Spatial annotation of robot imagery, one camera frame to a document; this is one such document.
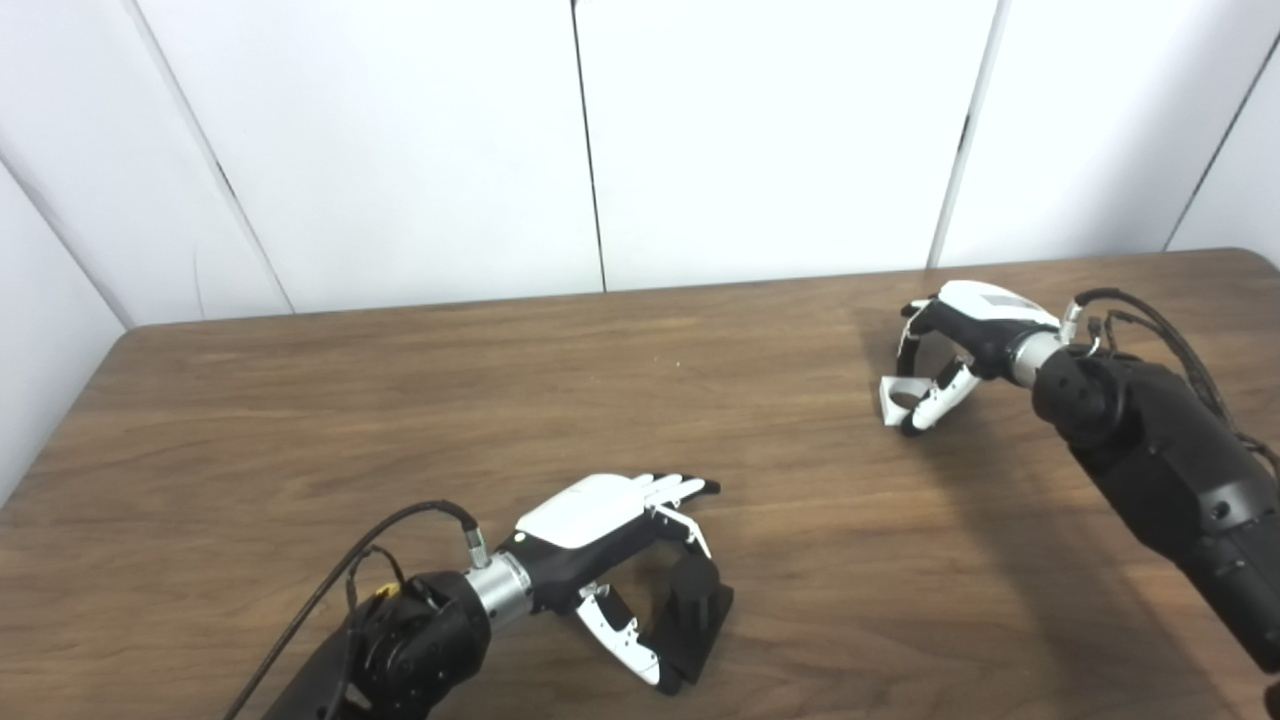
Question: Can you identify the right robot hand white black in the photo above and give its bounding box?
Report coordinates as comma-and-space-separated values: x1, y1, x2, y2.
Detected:
894, 280, 1064, 437

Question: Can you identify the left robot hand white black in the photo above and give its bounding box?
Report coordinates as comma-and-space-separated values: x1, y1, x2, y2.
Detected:
496, 473, 722, 697

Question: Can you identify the white square piece with hole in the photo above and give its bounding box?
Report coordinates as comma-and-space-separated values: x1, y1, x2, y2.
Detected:
879, 376, 937, 429

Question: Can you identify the black peg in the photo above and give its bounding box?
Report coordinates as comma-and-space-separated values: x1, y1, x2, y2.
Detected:
650, 552, 735, 692

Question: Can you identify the thin black right wrist wire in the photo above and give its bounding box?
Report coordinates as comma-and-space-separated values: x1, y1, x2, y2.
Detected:
1085, 310, 1241, 441

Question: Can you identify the thin black wrist wire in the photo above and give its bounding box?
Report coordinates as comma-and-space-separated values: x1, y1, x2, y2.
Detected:
1085, 310, 1241, 441
343, 545, 409, 606

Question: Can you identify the thick black right wrist cable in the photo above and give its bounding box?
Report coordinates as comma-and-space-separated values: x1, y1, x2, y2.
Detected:
1060, 288, 1280, 471

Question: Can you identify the thick black wrist cable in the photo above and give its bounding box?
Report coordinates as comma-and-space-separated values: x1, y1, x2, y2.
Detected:
1060, 288, 1280, 471
220, 500, 492, 720

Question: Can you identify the thin black left wrist wire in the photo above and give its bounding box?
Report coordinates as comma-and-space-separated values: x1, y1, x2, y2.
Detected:
343, 545, 409, 606

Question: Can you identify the thick black left wrist cable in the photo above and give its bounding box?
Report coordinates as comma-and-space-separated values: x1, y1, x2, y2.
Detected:
220, 500, 492, 720

